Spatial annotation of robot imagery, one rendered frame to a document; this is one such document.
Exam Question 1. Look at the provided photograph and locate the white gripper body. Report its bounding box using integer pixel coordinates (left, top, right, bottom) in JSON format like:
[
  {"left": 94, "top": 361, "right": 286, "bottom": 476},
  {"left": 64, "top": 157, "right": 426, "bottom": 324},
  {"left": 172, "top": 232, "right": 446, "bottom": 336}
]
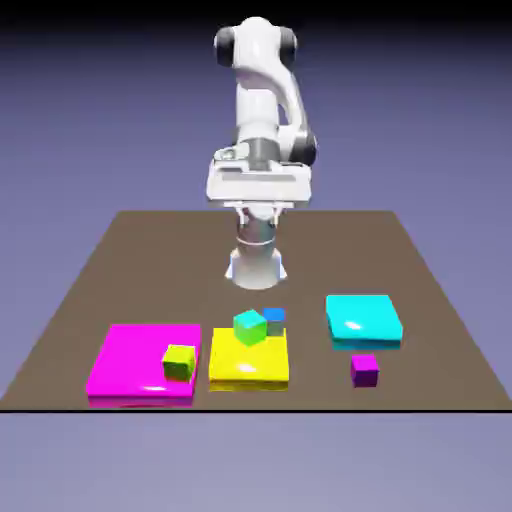
[{"left": 205, "top": 158, "right": 313, "bottom": 211}]

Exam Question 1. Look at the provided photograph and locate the small blue cube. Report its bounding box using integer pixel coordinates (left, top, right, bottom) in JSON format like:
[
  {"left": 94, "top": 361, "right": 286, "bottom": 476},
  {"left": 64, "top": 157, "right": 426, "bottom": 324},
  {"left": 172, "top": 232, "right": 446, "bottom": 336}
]
[{"left": 262, "top": 306, "right": 287, "bottom": 337}]

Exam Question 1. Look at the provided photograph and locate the small green cube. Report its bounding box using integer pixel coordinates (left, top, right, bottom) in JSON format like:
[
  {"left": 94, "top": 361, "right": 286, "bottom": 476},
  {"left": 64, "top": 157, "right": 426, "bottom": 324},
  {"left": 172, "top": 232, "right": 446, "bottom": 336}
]
[{"left": 232, "top": 308, "right": 268, "bottom": 347}]

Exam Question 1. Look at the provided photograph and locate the small yellow-green cube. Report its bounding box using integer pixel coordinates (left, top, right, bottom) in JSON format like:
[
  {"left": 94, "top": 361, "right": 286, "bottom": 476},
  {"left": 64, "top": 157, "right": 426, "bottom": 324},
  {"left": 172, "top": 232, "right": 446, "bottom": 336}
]
[{"left": 161, "top": 343, "right": 197, "bottom": 383}]

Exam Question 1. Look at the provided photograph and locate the small purple cube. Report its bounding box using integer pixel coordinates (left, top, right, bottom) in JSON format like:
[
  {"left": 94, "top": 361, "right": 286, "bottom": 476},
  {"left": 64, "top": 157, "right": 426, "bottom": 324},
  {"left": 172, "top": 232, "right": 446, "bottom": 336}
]
[{"left": 350, "top": 353, "right": 380, "bottom": 389}]

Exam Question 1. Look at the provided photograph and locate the large cyan box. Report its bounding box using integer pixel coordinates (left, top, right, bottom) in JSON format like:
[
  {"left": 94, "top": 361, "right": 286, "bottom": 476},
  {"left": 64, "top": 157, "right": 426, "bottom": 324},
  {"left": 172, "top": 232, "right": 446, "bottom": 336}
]
[{"left": 324, "top": 294, "right": 404, "bottom": 352}]

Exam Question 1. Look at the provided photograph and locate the large yellow box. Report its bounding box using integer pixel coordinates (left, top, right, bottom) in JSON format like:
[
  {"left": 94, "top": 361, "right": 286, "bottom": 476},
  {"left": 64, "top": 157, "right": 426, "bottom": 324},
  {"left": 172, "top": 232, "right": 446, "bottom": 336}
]
[{"left": 208, "top": 326, "right": 290, "bottom": 392}]

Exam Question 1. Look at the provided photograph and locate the large magenta box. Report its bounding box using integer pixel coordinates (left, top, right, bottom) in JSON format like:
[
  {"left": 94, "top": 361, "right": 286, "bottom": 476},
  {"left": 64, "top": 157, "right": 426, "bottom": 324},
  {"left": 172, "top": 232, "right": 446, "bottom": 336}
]
[{"left": 85, "top": 323, "right": 202, "bottom": 408}]

